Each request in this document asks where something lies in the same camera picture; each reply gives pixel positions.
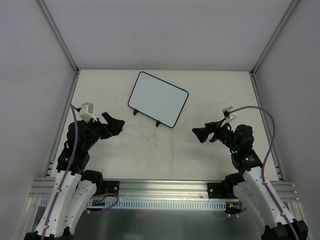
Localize white whiteboard black frame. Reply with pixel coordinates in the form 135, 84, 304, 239
127, 71, 189, 129

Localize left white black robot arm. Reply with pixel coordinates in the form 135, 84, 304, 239
24, 112, 125, 240

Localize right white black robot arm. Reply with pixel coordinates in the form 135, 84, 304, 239
192, 121, 309, 240

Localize metal easel stand black feet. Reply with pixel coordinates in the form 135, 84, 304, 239
132, 108, 162, 128

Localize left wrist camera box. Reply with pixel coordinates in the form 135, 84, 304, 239
78, 102, 98, 123

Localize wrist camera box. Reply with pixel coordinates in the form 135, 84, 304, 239
222, 106, 237, 125
78, 102, 98, 123

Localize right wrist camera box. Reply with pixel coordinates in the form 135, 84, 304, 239
222, 106, 237, 125

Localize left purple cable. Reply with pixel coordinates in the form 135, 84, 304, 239
41, 103, 120, 240

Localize purple cable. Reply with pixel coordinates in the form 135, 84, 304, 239
228, 106, 300, 240
41, 103, 120, 240

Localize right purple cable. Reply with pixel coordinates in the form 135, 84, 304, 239
228, 106, 300, 240

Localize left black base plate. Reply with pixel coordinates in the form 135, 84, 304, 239
102, 180, 120, 196

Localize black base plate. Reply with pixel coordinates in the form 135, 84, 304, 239
207, 182, 236, 199
102, 180, 120, 196

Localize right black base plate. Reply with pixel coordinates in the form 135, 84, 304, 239
207, 182, 236, 199

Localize aluminium mounting rail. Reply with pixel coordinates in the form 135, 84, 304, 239
28, 177, 300, 202

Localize white slotted cable duct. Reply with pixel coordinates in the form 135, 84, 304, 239
39, 197, 227, 212

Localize left aluminium frame post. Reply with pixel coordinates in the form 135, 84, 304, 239
37, 0, 80, 75

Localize aluminium frame post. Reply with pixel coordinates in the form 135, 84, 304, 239
37, 0, 80, 75
250, 0, 301, 76

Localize right aluminium frame post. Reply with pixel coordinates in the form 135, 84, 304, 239
250, 0, 301, 76

